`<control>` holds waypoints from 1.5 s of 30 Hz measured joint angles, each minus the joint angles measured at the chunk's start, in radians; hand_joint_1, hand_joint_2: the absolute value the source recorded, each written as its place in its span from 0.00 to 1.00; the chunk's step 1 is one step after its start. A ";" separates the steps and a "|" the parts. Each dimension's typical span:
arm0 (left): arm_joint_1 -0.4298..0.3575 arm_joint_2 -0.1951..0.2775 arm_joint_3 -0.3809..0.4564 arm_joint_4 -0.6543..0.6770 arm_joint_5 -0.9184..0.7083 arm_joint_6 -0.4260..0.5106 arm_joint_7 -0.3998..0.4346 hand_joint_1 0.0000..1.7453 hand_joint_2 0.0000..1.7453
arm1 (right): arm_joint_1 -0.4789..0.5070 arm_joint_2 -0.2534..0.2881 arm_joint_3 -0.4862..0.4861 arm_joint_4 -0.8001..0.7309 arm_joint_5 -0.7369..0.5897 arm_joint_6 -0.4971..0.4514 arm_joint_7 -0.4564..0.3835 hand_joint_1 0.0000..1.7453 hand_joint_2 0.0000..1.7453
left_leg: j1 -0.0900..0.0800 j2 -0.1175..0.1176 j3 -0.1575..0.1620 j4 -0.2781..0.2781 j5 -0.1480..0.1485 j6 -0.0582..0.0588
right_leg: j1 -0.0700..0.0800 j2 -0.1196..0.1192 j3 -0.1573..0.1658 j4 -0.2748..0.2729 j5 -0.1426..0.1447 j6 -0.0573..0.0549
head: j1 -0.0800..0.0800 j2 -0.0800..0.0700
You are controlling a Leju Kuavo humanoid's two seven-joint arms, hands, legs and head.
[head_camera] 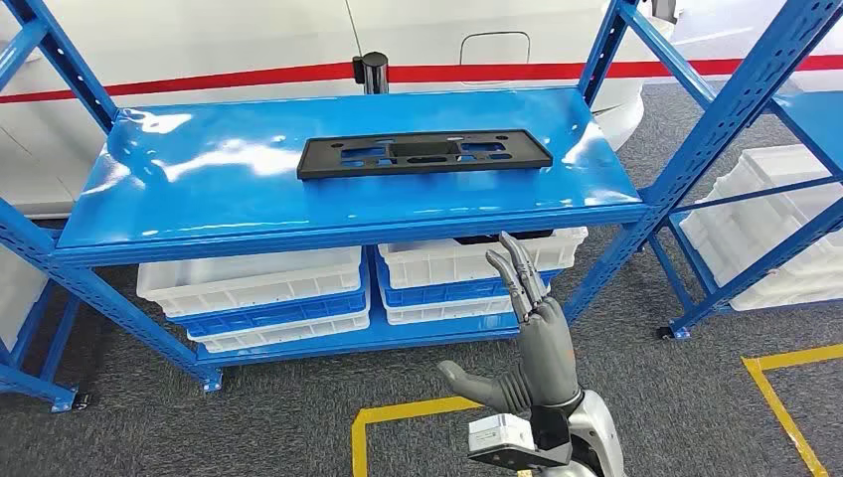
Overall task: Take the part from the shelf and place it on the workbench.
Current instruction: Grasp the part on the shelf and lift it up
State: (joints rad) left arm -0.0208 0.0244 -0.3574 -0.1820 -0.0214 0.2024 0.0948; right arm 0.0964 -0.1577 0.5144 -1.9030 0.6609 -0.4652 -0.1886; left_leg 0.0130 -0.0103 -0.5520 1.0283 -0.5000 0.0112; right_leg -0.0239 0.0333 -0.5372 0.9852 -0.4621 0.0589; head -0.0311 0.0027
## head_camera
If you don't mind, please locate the red barrier belt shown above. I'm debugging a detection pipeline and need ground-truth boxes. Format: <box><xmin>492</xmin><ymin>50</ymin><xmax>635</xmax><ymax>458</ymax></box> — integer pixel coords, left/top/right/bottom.
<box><xmin>387</xmin><ymin>55</ymin><xmax>843</xmax><ymax>84</ymax></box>
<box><xmin>0</xmin><ymin>62</ymin><xmax>357</xmax><ymax>105</ymax></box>

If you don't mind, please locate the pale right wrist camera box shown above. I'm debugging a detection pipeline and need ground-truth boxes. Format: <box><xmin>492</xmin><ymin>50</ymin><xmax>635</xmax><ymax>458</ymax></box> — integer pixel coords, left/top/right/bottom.
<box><xmin>467</xmin><ymin>412</ymin><xmax>542</xmax><ymax>471</ymax></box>

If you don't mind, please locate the blue metal shelf rack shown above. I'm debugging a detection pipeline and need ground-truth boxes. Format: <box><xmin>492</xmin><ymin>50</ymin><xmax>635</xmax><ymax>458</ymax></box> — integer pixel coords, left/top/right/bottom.
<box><xmin>0</xmin><ymin>0</ymin><xmax>843</xmax><ymax>395</ymax></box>
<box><xmin>0</xmin><ymin>276</ymin><xmax>79</xmax><ymax>414</ymax></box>
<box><xmin>648</xmin><ymin>88</ymin><xmax>843</xmax><ymax>341</ymax></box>

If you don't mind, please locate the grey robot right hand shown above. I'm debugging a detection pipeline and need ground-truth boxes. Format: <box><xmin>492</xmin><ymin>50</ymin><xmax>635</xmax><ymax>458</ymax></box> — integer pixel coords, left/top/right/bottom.
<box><xmin>436</xmin><ymin>230</ymin><xmax>587</xmax><ymax>414</ymax></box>

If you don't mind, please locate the black plastic plate part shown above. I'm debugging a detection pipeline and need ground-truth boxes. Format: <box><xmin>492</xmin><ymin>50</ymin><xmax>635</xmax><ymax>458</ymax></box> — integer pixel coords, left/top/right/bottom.
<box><xmin>296</xmin><ymin>128</ymin><xmax>555</xmax><ymax>182</ymax></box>

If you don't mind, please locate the white car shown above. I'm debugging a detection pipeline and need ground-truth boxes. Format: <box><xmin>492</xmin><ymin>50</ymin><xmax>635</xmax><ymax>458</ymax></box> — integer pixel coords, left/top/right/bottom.
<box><xmin>0</xmin><ymin>0</ymin><xmax>843</xmax><ymax>219</ymax></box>

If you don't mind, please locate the black stanchion post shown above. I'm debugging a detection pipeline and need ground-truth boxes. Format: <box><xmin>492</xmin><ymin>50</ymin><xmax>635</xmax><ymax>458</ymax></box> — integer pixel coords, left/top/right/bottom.
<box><xmin>352</xmin><ymin>51</ymin><xmax>390</xmax><ymax>95</ymax></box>

